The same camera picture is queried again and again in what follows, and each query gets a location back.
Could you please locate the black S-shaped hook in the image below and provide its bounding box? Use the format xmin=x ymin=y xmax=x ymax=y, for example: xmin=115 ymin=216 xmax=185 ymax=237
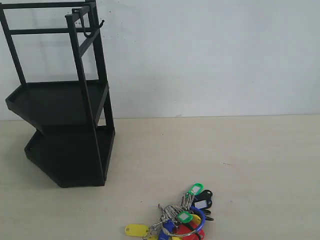
xmin=71 ymin=5 xmax=105 ymax=39

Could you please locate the colourful key tag bunch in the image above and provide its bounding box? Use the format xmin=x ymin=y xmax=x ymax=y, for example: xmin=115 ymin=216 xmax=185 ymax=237
xmin=124 ymin=182 xmax=214 ymax=240

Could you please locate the black metal two-tier rack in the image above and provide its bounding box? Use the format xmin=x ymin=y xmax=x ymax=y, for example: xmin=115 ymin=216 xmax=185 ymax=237
xmin=0 ymin=0 xmax=116 ymax=188

